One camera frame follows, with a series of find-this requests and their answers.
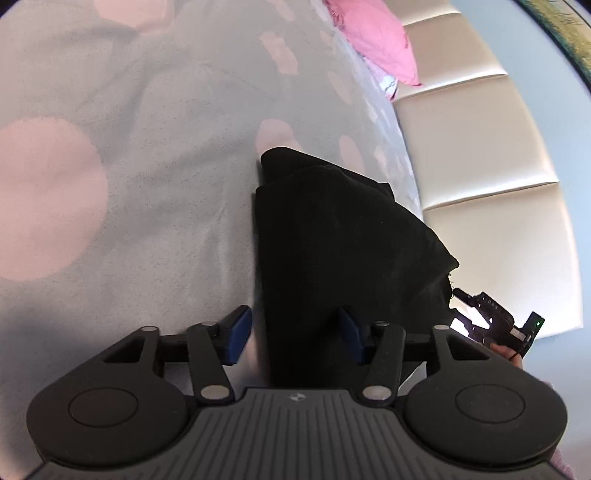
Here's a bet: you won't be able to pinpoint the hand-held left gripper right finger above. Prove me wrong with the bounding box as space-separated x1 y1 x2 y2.
338 307 497 403

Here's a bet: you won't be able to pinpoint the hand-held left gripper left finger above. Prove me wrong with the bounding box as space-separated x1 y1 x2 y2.
102 305 253 403

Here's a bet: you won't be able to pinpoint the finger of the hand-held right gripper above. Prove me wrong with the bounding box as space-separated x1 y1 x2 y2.
451 287 485 309
456 314 486 341

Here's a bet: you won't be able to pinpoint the black pants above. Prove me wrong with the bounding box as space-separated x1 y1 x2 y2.
252 146 461 389

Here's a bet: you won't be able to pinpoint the person's right hand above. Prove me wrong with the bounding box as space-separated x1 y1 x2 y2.
488 342 525 371

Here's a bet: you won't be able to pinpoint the beige padded headboard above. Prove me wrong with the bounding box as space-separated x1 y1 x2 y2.
382 0 583 344

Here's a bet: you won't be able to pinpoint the white patterned pillow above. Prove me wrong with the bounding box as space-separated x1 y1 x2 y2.
364 55 400 103

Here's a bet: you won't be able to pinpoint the pink pillow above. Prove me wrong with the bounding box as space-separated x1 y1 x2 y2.
323 0 424 88

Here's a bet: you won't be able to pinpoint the framed wall picture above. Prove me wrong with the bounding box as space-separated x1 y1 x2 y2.
516 0 591 86

